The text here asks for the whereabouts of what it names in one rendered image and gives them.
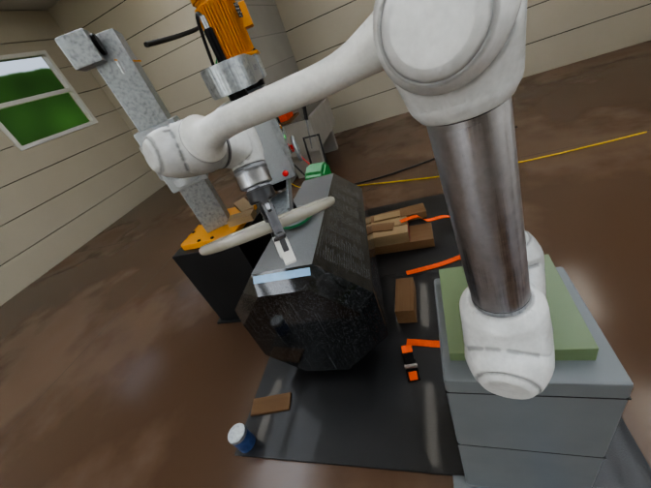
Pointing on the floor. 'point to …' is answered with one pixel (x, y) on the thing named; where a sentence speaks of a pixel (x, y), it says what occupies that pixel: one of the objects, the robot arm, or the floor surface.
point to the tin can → (241, 438)
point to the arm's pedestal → (537, 417)
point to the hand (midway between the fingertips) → (287, 256)
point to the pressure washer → (316, 164)
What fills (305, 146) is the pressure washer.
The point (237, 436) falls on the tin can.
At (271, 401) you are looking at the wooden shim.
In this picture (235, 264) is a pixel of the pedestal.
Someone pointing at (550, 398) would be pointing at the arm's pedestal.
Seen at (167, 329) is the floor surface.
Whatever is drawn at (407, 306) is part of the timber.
